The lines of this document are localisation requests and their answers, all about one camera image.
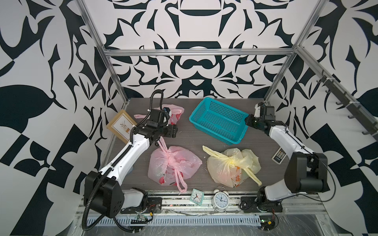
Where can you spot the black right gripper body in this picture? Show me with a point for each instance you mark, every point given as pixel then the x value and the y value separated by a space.
pixel 254 122

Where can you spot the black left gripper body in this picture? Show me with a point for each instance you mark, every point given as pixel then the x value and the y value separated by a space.
pixel 168 132

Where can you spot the pink plastic bag front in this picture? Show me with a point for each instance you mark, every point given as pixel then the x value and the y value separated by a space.
pixel 171 166

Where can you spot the pink plastic bag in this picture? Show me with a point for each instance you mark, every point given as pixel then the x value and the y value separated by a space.
pixel 167 114
pixel 171 166

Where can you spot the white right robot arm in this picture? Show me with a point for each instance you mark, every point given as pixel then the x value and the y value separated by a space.
pixel 306 172

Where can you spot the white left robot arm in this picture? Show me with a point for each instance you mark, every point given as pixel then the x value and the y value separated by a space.
pixel 103 193

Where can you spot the pink plastic bag rear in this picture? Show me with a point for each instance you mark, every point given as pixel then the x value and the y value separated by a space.
pixel 167 114

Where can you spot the yellow plastic bag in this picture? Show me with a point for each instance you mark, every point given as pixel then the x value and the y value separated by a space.
pixel 233 166

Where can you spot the gold framed picture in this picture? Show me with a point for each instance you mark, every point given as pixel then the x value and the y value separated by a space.
pixel 121 126

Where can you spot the grey calculator remote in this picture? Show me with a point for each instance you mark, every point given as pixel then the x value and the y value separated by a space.
pixel 279 156

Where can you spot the teal perforated plastic basket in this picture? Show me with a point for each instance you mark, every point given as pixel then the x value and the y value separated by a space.
pixel 220 121

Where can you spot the small teal square clock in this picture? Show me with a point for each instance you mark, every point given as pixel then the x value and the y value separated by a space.
pixel 197 197

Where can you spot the white twin-bell alarm clock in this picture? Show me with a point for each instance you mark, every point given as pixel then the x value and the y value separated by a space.
pixel 220 200

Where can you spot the wall hook rail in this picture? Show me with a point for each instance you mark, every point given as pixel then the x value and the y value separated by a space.
pixel 347 100

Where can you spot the white slotted cable duct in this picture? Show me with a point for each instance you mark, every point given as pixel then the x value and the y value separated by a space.
pixel 196 220

